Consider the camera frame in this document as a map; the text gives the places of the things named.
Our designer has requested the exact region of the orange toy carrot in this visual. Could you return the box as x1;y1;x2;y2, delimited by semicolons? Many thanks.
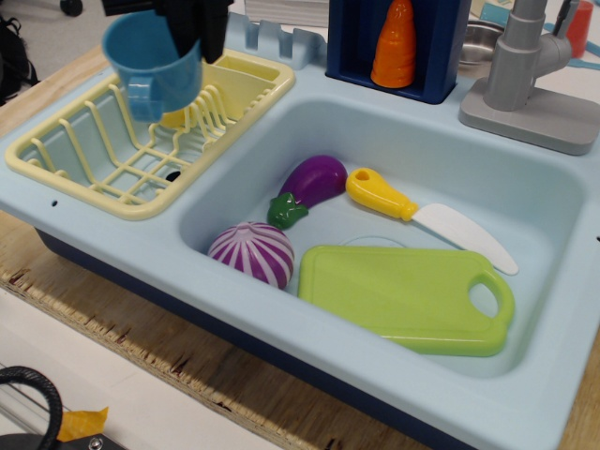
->
370;0;416;89

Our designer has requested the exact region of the black bag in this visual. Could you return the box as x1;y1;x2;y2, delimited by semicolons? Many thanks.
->
1;17;39;106

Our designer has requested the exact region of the yellow handled toy knife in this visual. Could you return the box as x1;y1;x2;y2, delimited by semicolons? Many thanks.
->
346;168;519;276

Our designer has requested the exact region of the purple striped toy onion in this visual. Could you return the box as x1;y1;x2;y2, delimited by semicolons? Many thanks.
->
207;221;295;289

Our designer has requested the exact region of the black cable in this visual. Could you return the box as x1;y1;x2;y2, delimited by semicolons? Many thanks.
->
0;366;64;450

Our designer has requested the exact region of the light blue toy sink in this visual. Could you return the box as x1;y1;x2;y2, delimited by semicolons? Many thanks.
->
1;14;599;449

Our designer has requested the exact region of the blue plastic cup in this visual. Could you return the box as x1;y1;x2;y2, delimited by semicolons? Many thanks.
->
102;10;203;122

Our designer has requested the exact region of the yellow tape piece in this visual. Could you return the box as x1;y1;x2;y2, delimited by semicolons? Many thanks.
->
56;407;110;443

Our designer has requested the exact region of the light blue plate holder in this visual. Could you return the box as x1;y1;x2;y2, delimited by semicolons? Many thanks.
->
225;12;327;70

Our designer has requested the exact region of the dark blue utensil holder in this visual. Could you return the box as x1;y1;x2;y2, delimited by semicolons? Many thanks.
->
326;0;471;104

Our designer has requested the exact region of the purple toy eggplant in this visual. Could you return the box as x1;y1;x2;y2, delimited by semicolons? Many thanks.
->
266;155;348;230

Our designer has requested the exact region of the steel bowl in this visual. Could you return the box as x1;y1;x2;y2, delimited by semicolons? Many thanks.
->
459;20;504;68

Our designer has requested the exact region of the wooden board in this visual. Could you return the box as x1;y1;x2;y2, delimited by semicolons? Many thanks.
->
1;67;470;449

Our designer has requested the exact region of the red cup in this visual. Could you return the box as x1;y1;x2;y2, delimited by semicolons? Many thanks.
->
566;1;593;58

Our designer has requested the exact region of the yellow dish drying rack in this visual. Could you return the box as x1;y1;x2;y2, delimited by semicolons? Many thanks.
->
5;50;295;220

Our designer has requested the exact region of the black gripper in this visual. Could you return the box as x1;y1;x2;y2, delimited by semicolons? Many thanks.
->
101;0;233;64

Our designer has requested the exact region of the green toy cutting board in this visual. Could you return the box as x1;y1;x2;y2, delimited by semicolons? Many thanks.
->
298;246;515;356

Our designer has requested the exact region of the grey toy faucet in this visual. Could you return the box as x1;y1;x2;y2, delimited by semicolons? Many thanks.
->
458;0;599;156

